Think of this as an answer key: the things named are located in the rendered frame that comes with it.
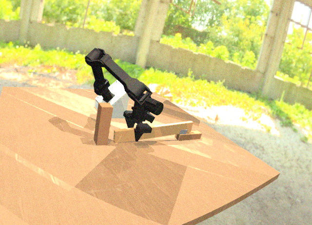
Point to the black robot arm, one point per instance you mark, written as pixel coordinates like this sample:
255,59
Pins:
135,89

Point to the long wooden rail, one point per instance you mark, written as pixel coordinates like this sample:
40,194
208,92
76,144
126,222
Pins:
127,134

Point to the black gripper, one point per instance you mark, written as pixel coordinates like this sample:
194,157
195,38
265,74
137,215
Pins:
135,116

